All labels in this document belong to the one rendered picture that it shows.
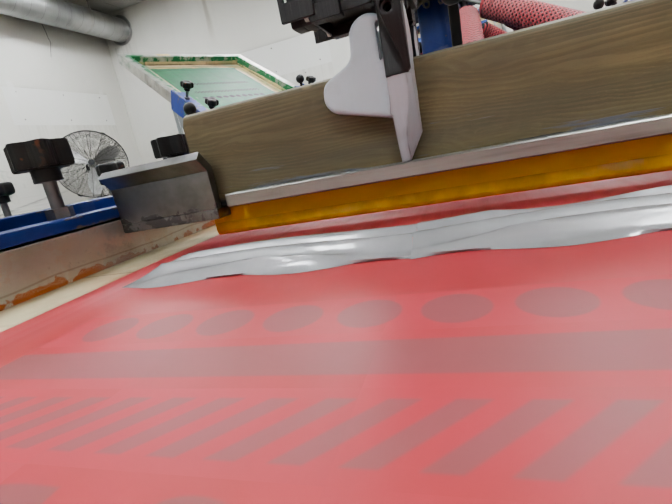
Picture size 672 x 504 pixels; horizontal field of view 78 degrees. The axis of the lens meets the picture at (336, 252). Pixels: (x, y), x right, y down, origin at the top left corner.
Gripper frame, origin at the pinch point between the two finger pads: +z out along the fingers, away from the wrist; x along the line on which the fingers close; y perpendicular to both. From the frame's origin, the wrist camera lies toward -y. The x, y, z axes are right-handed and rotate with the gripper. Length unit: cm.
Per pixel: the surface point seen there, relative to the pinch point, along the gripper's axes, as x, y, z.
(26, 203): -251, 380, -7
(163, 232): -1.9, 25.4, 4.1
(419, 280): 14.9, -0.7, 5.3
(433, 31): -79, 1, -23
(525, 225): 10.7, -5.2, 4.6
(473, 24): -60, -7, -18
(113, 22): -388, 344, -180
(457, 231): 9.8, -2.2, 4.7
